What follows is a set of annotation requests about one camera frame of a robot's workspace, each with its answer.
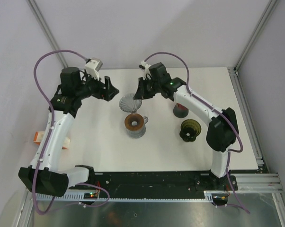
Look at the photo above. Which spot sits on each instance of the olive green dripper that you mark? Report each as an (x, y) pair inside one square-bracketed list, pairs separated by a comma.
[(189, 130)]

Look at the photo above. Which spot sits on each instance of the left aluminium frame post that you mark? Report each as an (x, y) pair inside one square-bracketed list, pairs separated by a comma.
[(43, 24)]

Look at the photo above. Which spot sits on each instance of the right aluminium frame post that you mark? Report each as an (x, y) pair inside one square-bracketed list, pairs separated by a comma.
[(265, 16)]

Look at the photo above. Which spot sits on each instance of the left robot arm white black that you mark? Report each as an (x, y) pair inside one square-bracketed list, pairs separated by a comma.
[(42, 176)]

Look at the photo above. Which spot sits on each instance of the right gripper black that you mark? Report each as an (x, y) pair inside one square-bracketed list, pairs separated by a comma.
[(142, 93)]

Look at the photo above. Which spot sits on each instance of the grey cable duct rail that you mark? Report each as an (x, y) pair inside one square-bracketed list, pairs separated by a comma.
[(86, 196)]

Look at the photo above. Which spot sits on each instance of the clear glass dripper cone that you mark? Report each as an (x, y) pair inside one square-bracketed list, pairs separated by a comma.
[(130, 105)]

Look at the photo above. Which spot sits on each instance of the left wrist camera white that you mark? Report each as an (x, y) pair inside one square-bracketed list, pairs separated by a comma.
[(93, 66)]

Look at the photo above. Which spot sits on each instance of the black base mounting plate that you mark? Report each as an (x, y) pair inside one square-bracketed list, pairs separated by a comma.
[(161, 183)]

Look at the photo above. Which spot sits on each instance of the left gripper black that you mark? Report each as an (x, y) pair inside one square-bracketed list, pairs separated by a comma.
[(108, 93)]

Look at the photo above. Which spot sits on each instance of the orange white box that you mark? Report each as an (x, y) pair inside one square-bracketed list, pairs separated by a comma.
[(40, 134)]

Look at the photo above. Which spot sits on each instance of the clear glass carafe server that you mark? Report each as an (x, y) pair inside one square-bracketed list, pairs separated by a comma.
[(135, 125)]

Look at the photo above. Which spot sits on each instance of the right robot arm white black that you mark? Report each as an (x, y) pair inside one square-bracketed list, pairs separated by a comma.
[(222, 123)]

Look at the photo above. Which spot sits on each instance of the red black coffee dripper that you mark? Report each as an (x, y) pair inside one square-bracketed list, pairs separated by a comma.
[(180, 111)]

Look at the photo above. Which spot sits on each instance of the aluminium frame post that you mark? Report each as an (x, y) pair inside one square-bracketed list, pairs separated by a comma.
[(265, 16), (43, 24)]

